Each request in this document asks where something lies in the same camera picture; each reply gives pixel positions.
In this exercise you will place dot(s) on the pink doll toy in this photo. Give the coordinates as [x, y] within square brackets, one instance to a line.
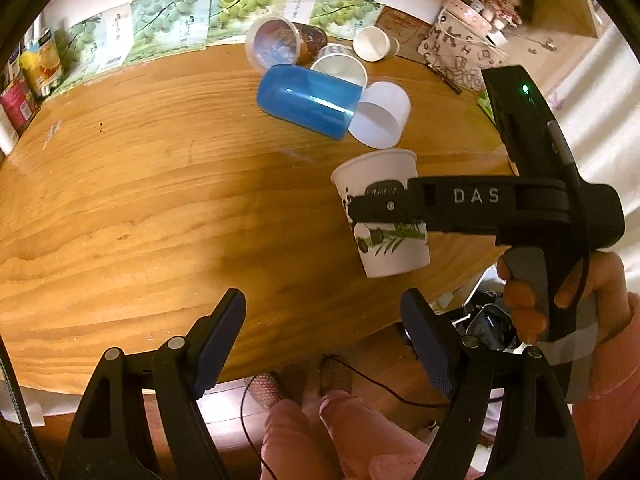
[489, 16]

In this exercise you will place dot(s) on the pink trouser legs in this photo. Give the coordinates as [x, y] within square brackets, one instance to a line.
[367, 444]

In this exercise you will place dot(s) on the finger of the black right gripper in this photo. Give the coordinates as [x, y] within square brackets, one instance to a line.
[536, 437]

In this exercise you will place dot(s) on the green grape print cardboard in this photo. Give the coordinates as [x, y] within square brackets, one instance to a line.
[146, 29]

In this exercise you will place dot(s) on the colourful drink cartons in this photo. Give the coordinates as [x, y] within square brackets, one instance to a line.
[33, 71]

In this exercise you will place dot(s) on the blue plastic cup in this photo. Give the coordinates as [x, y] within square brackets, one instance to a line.
[316, 101]

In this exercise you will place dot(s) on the person's right hand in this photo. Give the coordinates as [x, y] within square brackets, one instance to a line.
[606, 279]

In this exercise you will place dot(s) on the black pen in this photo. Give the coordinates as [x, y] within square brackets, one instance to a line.
[444, 78]

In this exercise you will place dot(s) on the colourful patterned paper cup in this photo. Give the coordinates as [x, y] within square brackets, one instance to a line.
[273, 41]

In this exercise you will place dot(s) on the brown letter print paper bag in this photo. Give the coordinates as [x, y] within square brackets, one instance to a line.
[457, 52]

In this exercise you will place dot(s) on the white panda paper cup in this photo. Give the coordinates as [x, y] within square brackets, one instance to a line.
[385, 249]

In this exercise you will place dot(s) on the grey checked paper cup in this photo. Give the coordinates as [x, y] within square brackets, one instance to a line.
[340, 62]

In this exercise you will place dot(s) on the olive green paper cup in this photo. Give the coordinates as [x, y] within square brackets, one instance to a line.
[372, 44]

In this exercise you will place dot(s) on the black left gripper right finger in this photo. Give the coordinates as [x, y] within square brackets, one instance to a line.
[386, 201]

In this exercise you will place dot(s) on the white plastic cup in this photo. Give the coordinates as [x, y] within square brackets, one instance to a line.
[381, 115]

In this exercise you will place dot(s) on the green tissue pack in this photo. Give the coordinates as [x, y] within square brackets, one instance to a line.
[484, 103]

